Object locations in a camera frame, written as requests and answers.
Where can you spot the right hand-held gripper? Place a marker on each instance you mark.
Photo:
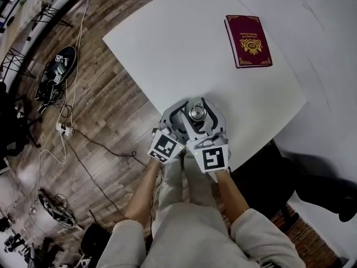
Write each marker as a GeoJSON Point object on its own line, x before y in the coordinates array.
{"type": "Point", "coordinates": [213, 156]}

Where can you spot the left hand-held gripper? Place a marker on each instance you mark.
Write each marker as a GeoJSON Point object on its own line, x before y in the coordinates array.
{"type": "Point", "coordinates": [164, 149]}

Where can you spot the small silver metal can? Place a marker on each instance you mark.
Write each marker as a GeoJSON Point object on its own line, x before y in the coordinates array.
{"type": "Point", "coordinates": [196, 119]}

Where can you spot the person's left forearm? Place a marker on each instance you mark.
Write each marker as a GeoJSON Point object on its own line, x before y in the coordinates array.
{"type": "Point", "coordinates": [142, 197]}

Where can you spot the person's right forearm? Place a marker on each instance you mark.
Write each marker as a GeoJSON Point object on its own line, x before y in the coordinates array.
{"type": "Point", "coordinates": [232, 197]}

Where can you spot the dark red hardcover book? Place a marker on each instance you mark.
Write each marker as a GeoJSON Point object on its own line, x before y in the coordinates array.
{"type": "Point", "coordinates": [249, 40]}

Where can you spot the person's beige trousers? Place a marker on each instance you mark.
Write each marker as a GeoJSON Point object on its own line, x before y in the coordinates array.
{"type": "Point", "coordinates": [192, 227]}

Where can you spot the white power strip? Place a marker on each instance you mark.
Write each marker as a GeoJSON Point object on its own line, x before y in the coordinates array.
{"type": "Point", "coordinates": [64, 129]}

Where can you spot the black open bag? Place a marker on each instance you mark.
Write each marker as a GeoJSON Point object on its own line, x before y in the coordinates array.
{"type": "Point", "coordinates": [62, 63]}

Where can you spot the black bag on floor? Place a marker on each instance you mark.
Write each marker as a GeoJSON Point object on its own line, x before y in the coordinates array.
{"type": "Point", "coordinates": [48, 95]}

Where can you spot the person's beige sweatshirt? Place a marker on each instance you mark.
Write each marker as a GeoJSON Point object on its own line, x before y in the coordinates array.
{"type": "Point", "coordinates": [273, 241]}

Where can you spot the black backpack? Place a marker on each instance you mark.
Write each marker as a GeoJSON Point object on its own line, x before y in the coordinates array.
{"type": "Point", "coordinates": [96, 241]}

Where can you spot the white table with black legs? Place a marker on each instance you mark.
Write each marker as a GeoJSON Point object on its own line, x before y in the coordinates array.
{"type": "Point", "coordinates": [16, 29]}

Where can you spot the pile of dark equipment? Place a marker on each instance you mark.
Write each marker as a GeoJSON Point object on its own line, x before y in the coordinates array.
{"type": "Point", "coordinates": [28, 250]}

